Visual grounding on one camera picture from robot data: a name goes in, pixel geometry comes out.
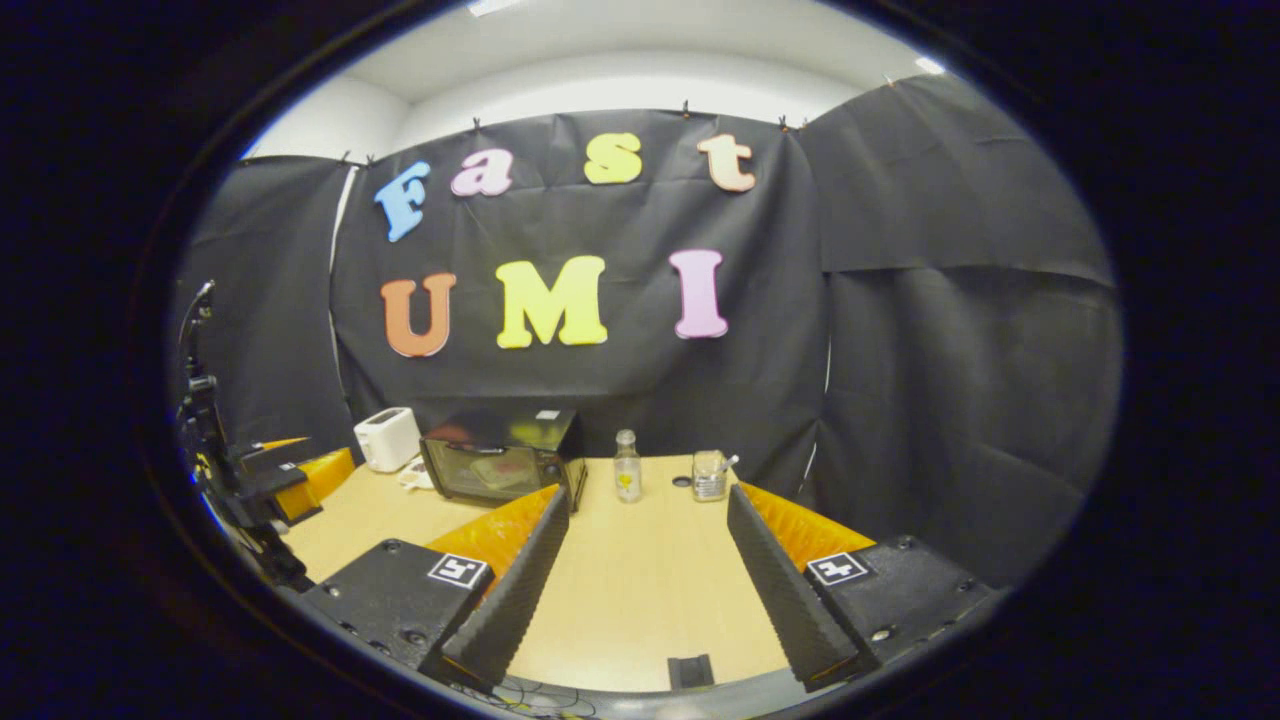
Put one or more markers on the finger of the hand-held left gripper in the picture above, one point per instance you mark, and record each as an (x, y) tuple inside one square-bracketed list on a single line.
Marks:
[(245, 448), (270, 477)]

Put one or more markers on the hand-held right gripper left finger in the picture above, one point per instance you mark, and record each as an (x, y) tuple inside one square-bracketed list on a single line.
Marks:
[(500, 610)]

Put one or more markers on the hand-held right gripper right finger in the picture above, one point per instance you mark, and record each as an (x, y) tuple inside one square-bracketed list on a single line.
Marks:
[(790, 600)]

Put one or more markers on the black electric oven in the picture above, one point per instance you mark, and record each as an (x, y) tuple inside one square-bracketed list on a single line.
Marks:
[(500, 425)]

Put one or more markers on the small black block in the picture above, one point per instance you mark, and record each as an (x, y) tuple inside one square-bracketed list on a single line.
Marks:
[(691, 672)]

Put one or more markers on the white toaster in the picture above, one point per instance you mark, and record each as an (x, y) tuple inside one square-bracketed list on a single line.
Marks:
[(388, 440)]

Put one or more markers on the white divided plate with beans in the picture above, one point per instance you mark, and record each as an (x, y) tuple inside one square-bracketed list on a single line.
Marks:
[(412, 477)]

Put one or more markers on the clear utensil holder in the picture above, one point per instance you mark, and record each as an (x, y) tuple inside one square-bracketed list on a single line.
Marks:
[(709, 480)]

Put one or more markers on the clear glass bottle yellow label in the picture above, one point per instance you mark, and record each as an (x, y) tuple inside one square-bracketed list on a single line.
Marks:
[(628, 475)]

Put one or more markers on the ceiling light panel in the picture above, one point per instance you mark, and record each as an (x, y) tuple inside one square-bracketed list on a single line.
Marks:
[(495, 6), (930, 66)]

